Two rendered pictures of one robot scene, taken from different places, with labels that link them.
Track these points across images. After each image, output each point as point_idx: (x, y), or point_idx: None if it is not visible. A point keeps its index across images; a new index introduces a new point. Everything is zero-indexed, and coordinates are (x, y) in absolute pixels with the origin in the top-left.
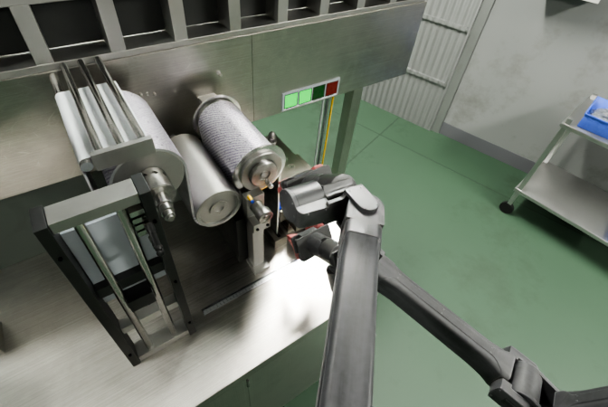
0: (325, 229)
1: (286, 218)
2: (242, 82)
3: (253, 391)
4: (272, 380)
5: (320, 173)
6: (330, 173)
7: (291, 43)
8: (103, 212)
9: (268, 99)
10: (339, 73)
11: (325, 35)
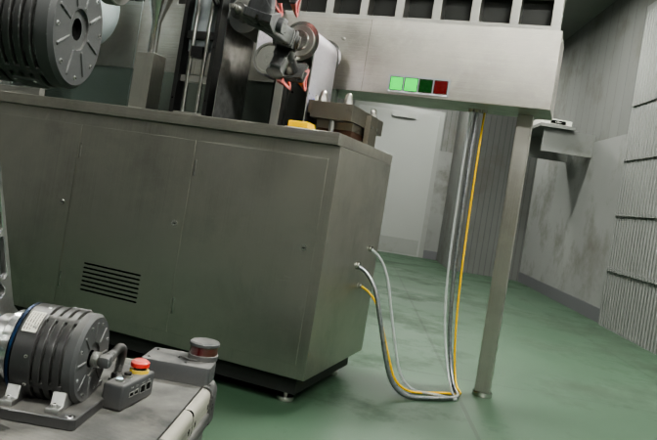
0: (302, 65)
1: None
2: (358, 53)
3: (194, 201)
4: (209, 211)
5: None
6: None
7: (403, 33)
8: None
9: (376, 75)
10: (451, 76)
11: (434, 35)
